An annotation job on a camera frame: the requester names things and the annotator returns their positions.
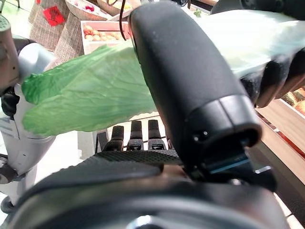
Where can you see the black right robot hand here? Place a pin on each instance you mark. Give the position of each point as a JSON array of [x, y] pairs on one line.
[[186, 71]]

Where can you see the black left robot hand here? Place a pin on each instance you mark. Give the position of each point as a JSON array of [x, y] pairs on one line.
[[274, 76]]

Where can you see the napa cabbage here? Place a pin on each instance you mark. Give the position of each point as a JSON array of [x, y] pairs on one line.
[[83, 95]]

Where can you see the wooden display stand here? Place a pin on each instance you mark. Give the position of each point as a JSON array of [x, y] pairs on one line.
[[286, 133]]

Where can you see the white crate of fruit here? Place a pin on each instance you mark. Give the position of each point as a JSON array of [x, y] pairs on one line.
[[102, 35]]

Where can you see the round woven tray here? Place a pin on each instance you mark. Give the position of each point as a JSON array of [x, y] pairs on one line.
[[83, 9], [114, 6]]

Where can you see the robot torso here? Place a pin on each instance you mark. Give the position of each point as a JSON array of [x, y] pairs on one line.
[[9, 59]]

